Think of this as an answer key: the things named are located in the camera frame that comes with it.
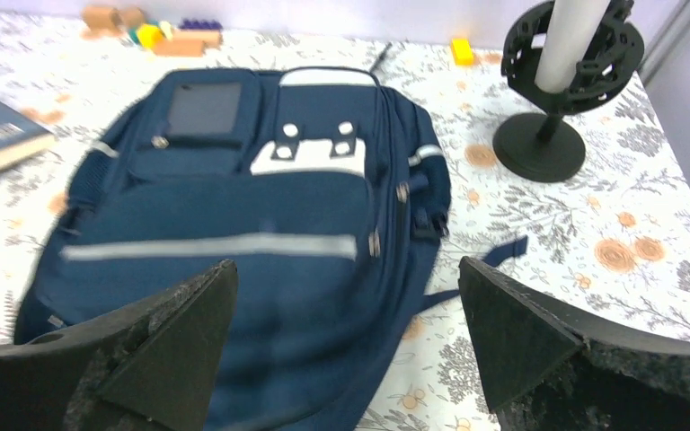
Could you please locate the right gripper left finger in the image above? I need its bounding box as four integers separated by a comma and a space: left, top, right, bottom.
0, 260, 238, 430

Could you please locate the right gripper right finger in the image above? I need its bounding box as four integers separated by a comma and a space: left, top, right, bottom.
459, 258, 690, 431

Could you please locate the navy blue student backpack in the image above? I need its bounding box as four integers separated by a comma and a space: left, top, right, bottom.
13, 66, 529, 431

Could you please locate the floral table cloth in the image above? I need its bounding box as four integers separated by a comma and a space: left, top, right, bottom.
0, 8, 690, 431

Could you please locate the black microphone stand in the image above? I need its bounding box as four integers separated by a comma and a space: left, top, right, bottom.
492, 1, 644, 183

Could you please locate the yellow block at back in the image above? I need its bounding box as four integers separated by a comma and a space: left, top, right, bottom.
450, 38, 475, 66

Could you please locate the long wooden block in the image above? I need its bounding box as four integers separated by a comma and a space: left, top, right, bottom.
152, 30, 222, 57

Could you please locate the small yellow cube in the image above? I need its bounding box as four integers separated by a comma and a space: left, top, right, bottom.
136, 23, 164, 49

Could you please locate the teal toy block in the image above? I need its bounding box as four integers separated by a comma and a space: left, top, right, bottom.
128, 27, 140, 45

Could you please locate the purple toy block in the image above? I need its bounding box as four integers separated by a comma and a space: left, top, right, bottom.
178, 18, 223, 31

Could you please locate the round wooden block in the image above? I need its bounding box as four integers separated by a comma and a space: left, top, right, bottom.
119, 6, 147, 30

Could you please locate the wooden cube block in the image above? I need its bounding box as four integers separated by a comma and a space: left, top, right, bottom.
81, 4, 119, 31

